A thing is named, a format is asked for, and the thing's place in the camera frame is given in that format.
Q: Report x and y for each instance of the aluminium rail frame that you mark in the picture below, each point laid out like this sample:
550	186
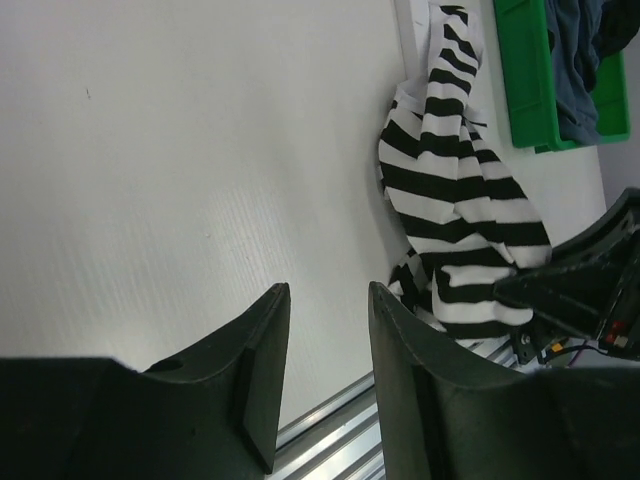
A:
340	439

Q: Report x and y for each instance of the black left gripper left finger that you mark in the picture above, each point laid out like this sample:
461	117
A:
210	411

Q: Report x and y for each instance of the black white striped tank top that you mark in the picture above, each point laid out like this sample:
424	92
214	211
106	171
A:
468	223

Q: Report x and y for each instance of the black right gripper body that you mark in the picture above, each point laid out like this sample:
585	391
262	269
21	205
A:
613	239

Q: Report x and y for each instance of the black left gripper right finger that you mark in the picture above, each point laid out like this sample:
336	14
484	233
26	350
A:
447	413

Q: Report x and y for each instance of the green plastic bin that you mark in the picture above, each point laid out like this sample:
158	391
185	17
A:
529	84

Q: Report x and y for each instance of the blue grey garment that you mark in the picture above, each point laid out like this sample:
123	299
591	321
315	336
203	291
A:
572	28

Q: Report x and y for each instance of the black garment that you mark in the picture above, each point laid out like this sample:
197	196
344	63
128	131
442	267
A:
619	25

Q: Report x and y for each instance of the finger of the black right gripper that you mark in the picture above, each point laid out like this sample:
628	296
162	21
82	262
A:
572	297

